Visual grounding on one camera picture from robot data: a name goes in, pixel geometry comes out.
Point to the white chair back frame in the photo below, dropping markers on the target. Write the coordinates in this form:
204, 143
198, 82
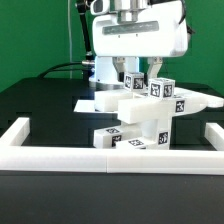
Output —
135, 108

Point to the white chair seat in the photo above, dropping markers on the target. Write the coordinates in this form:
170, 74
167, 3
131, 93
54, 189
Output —
156, 133

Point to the white base tag plate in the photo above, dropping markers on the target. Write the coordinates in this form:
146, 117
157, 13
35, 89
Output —
84, 106

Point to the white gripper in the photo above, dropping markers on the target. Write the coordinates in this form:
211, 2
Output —
141, 29

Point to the white U-shaped obstacle fence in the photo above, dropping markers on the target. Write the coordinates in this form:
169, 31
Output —
15, 156

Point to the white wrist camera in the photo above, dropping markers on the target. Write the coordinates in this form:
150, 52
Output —
101, 7

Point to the white tagged nut cube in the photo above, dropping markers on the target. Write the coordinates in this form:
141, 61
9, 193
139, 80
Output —
134, 81

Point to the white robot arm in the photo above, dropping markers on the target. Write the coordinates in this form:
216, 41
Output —
105, 75

